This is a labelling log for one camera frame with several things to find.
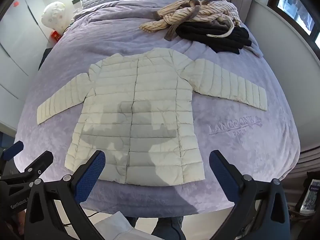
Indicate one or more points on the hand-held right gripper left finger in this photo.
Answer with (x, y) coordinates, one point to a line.
(92, 175)

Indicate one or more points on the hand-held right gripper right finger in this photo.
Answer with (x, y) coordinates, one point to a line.
(222, 175)

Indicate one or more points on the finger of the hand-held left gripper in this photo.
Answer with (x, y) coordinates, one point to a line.
(13, 150)
(40, 163)

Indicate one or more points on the cream quilted puffer jacket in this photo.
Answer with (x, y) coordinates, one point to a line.
(150, 100)

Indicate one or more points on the lavender plush bed blanket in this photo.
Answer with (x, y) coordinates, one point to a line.
(237, 135)

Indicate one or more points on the white cloth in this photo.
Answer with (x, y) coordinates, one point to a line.
(115, 226)

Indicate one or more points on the person's legs in jeans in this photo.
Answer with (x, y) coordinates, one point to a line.
(165, 227)

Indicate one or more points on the printed book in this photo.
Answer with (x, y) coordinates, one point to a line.
(310, 197)

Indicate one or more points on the white wardrobe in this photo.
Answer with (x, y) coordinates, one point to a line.
(15, 45)

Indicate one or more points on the red packet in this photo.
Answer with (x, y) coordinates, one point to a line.
(55, 35)

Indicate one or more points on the black folded garment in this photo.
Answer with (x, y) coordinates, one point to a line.
(217, 36)

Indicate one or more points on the white dotted plush toy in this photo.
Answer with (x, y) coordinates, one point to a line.
(53, 15)

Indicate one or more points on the cream striped garment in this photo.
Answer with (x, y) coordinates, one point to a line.
(180, 15)

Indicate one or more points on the dark framed window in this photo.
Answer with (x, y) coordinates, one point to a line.
(297, 7)

